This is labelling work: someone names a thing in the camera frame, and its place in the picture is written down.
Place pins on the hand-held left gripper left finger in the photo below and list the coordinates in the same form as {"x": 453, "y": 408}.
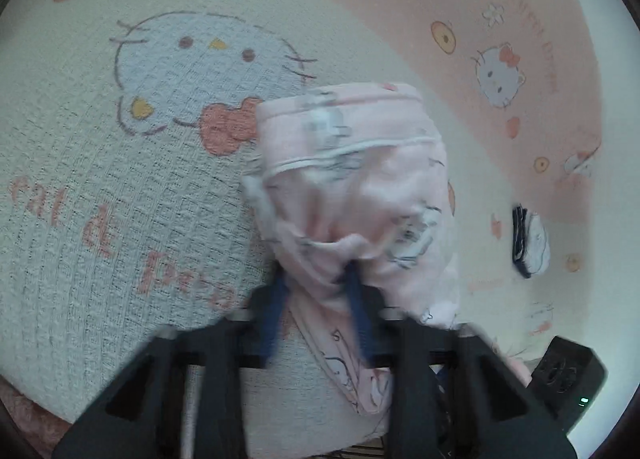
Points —
{"x": 272, "y": 324}

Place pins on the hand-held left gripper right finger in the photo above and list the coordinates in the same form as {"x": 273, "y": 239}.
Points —
{"x": 360, "y": 324}

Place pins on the pink printed pants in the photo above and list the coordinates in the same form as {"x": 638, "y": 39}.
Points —
{"x": 360, "y": 179}

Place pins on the folded white and navy clothes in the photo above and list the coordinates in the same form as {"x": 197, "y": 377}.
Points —
{"x": 537, "y": 244}

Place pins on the pink cat printed blanket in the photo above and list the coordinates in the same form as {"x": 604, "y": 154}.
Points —
{"x": 150, "y": 189}

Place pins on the pink fluffy cloth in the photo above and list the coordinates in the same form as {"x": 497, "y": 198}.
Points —
{"x": 30, "y": 424}

